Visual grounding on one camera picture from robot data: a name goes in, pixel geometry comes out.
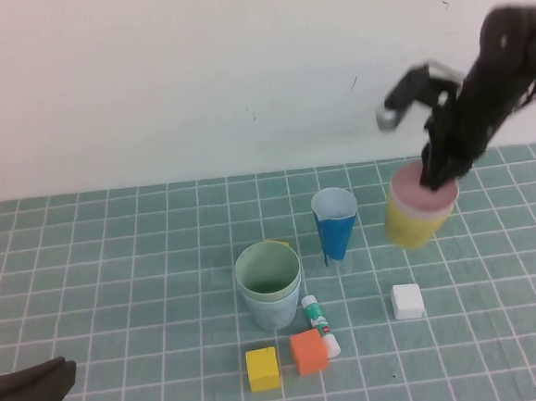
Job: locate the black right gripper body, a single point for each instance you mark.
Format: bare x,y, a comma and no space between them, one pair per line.
479,114

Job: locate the white cube block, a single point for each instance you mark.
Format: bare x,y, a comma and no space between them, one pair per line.
407,301

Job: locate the teal checkered tablecloth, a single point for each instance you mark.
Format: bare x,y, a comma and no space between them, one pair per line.
117,291

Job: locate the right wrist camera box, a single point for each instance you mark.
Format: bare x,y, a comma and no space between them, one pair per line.
407,87

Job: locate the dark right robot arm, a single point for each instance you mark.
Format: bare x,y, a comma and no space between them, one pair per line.
505,28

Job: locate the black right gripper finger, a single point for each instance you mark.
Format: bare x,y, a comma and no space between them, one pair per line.
459,169
433,176

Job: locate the light blue plastic cup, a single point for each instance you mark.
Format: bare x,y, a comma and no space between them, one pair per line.
272,314

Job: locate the green plastic cup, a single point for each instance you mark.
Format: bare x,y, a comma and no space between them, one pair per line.
264,266

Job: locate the orange cube block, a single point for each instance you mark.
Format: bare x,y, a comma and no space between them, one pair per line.
307,350

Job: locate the white green glue stick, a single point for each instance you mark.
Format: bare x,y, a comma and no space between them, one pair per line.
316,317

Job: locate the pink plastic cup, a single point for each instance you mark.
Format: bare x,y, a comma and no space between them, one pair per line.
411,196

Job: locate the large yellow cube block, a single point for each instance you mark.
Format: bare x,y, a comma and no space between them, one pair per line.
262,368

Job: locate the clear cone holder base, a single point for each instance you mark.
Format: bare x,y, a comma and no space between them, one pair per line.
346,263

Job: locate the blue paper cone cup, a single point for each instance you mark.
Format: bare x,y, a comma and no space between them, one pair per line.
336,237

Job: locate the yellow plastic cup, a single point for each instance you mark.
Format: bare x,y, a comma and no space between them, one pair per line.
414,233

